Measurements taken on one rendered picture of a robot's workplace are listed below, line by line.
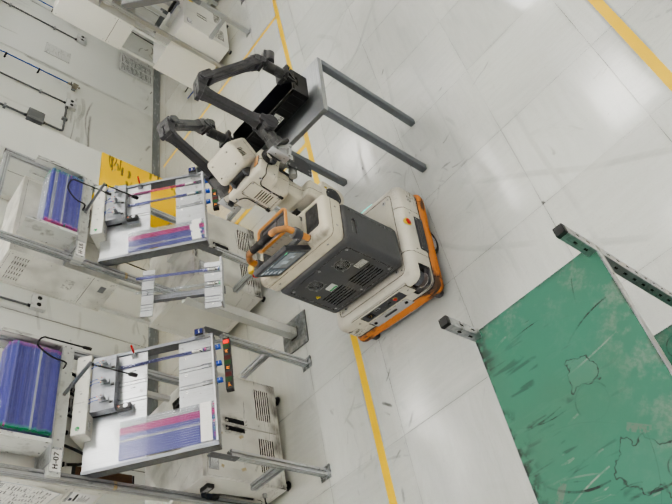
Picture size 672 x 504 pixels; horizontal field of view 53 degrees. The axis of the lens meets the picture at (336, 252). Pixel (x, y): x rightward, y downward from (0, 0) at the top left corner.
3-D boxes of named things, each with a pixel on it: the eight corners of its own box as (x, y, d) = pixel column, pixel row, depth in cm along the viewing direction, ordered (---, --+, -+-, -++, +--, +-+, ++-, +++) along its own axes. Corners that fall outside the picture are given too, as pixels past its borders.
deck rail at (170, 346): (215, 338, 387) (212, 332, 383) (215, 341, 386) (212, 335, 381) (94, 365, 386) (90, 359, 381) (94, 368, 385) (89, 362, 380)
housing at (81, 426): (101, 368, 385) (92, 354, 375) (96, 445, 352) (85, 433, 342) (88, 371, 385) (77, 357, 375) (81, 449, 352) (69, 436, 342)
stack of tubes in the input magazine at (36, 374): (62, 350, 365) (11, 337, 350) (51, 434, 331) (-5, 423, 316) (52, 362, 371) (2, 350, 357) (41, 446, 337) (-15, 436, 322)
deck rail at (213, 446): (222, 445, 341) (219, 440, 337) (222, 449, 340) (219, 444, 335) (85, 477, 340) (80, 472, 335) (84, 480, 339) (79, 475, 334)
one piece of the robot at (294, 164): (313, 181, 350) (280, 164, 338) (282, 211, 365) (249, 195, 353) (311, 160, 360) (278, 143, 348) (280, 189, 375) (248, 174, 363)
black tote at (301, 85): (249, 161, 396) (233, 153, 389) (248, 141, 406) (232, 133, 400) (309, 98, 363) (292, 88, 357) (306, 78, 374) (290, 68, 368)
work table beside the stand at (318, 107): (427, 169, 399) (324, 107, 355) (350, 232, 439) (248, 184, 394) (414, 119, 427) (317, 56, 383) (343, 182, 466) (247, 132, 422)
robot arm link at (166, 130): (152, 136, 336) (165, 124, 333) (156, 124, 347) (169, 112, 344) (217, 192, 358) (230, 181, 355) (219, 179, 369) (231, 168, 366)
